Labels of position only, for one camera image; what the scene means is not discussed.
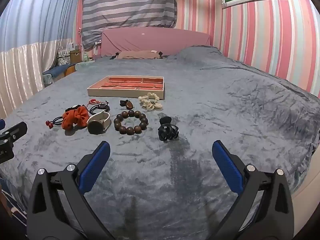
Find orange scrunchie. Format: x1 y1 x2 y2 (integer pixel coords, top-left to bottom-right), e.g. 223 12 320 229
62 106 90 131

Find black braided leather bracelet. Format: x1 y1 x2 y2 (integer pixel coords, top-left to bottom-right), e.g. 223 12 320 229
89 101 110 114

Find blue cushion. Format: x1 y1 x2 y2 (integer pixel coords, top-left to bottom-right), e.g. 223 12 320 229
42 64 75 83

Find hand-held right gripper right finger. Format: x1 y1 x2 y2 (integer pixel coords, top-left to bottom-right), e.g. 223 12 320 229
212 140 294 240

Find beige jewelry tray orange lining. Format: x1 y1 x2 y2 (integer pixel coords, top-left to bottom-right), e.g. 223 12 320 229
87 76 166 101

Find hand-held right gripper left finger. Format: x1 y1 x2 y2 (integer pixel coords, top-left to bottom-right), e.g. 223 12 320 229
26 141 118 240

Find brown pendant black cord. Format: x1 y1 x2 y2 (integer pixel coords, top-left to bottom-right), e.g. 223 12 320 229
119 99 134 110

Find dark wooden bead bracelet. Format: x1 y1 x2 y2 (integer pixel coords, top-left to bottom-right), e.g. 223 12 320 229
114 110 149 136

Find cream scrunchie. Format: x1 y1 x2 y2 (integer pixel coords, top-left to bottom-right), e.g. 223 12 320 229
138 92 163 111

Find blue striped cloth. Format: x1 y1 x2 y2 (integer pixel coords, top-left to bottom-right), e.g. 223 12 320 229
0 177 27 228

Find light green folded cloth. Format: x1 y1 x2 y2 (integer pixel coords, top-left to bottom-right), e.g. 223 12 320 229
75 61 96 72

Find black hair claw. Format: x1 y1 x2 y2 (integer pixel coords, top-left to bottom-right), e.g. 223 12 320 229
157 116 180 143

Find shiny pleated curtain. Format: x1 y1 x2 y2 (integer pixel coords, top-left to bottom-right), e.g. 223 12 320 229
0 0 83 120

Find grey striped hanging cloth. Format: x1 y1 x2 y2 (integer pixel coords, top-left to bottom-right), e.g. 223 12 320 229
81 0 180 51

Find black hair tie red beads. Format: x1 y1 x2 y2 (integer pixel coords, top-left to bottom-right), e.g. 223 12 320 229
45 116 65 129

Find patterned storage box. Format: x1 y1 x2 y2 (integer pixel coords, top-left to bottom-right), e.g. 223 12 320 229
57 52 71 67

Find tan pillow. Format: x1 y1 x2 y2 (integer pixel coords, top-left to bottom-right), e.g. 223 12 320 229
117 50 163 60

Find grey plush blanket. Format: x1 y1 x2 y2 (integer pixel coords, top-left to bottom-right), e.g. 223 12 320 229
0 45 320 240

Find black scrunchie with white disc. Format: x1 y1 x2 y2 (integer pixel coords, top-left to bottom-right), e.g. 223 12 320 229
65 104 83 113

